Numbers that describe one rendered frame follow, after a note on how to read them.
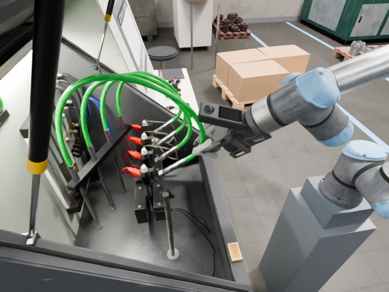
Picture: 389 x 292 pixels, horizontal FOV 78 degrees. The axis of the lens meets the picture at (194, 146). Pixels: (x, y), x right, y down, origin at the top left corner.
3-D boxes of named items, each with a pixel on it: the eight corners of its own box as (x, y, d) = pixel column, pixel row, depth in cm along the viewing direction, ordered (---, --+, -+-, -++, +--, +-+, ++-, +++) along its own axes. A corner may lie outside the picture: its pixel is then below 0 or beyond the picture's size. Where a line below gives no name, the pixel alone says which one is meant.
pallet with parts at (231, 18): (237, 25, 606) (238, 8, 582) (252, 38, 525) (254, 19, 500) (209, 26, 597) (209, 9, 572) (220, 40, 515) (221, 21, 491)
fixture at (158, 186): (168, 230, 88) (164, 205, 78) (140, 234, 87) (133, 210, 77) (162, 165, 114) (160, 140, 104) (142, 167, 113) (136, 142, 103)
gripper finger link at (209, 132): (205, 153, 70) (229, 145, 63) (190, 143, 67) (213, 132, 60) (208, 145, 71) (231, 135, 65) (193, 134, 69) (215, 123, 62)
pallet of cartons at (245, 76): (289, 74, 385) (297, 43, 355) (324, 101, 320) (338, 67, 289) (211, 83, 362) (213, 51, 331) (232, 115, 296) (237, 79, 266)
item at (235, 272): (243, 305, 74) (250, 284, 63) (229, 307, 73) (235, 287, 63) (205, 163, 120) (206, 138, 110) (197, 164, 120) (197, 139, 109)
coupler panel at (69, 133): (78, 153, 88) (43, 72, 67) (68, 154, 87) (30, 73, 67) (85, 132, 97) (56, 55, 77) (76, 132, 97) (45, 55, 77)
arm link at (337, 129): (335, 105, 58) (312, 79, 53) (365, 134, 50) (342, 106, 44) (307, 127, 62) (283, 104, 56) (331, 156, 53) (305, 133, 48)
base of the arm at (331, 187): (345, 174, 100) (355, 157, 93) (371, 204, 89) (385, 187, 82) (311, 179, 98) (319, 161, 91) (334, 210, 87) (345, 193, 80)
